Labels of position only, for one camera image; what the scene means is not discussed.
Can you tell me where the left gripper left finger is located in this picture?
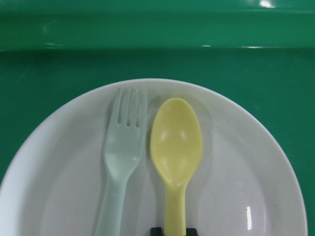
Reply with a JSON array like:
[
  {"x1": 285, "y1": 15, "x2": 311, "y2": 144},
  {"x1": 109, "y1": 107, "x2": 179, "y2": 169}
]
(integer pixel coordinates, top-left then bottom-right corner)
[{"x1": 150, "y1": 227, "x2": 164, "y2": 236}]

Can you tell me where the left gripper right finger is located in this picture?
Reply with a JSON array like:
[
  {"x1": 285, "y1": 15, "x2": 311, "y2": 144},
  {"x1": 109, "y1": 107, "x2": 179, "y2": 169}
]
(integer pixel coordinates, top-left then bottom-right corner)
[{"x1": 186, "y1": 228, "x2": 198, "y2": 236}]

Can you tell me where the yellow plastic spoon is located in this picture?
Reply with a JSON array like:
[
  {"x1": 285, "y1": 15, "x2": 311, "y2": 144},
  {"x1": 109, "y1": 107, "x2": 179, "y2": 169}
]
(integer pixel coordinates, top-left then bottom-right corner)
[{"x1": 150, "y1": 98, "x2": 203, "y2": 236}]

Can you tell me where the white round plate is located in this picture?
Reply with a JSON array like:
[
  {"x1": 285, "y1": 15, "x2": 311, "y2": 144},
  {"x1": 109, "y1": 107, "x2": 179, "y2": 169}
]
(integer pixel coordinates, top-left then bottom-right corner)
[{"x1": 0, "y1": 79, "x2": 308, "y2": 236}]

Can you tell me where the pale green plastic fork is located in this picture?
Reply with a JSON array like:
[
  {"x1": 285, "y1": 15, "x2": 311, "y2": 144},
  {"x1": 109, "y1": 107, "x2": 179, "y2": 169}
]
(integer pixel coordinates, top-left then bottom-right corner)
[{"x1": 94, "y1": 89, "x2": 148, "y2": 236}]

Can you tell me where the green plastic tray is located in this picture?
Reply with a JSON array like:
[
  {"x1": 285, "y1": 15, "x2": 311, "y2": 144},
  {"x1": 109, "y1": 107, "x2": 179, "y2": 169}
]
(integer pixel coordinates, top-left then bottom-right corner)
[{"x1": 0, "y1": 0, "x2": 315, "y2": 187}]

